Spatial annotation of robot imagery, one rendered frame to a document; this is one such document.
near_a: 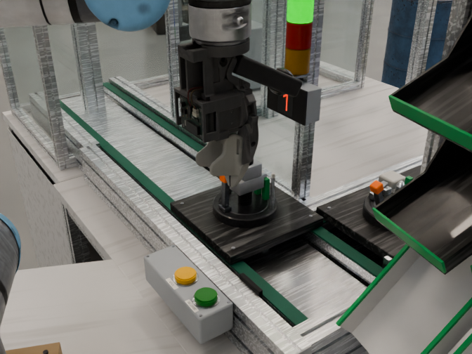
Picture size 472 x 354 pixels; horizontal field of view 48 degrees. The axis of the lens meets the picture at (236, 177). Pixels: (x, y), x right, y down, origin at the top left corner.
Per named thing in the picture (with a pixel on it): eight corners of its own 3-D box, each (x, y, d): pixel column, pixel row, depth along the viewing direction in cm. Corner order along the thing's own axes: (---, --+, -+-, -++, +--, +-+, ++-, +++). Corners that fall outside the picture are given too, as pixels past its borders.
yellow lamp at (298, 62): (295, 76, 104) (296, 52, 102) (279, 70, 108) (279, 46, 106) (314, 72, 107) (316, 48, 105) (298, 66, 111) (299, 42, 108)
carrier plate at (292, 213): (230, 265, 103) (230, 256, 102) (170, 210, 120) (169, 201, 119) (323, 225, 115) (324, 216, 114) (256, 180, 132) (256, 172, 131)
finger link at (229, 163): (204, 196, 74) (201, 135, 70) (239, 183, 77) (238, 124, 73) (215, 206, 72) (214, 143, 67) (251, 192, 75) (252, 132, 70)
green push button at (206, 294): (202, 314, 91) (201, 305, 90) (190, 300, 94) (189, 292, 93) (222, 305, 93) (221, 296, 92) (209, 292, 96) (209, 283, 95)
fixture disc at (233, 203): (237, 235, 108) (237, 227, 107) (200, 205, 118) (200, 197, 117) (290, 213, 115) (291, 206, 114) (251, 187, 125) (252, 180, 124)
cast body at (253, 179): (239, 196, 111) (239, 166, 107) (227, 187, 114) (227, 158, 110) (271, 185, 115) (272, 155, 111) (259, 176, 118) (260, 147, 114)
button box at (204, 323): (200, 345, 91) (199, 318, 88) (145, 279, 107) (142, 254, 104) (234, 329, 95) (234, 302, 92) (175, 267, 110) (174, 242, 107)
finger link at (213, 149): (192, 187, 76) (189, 127, 72) (226, 175, 79) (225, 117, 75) (204, 196, 74) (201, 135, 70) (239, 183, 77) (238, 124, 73)
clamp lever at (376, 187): (381, 215, 110) (376, 189, 105) (374, 210, 111) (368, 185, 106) (393, 204, 111) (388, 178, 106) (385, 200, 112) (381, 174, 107)
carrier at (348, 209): (401, 271, 101) (411, 215, 95) (315, 214, 118) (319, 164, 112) (477, 230, 113) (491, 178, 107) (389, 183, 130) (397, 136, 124)
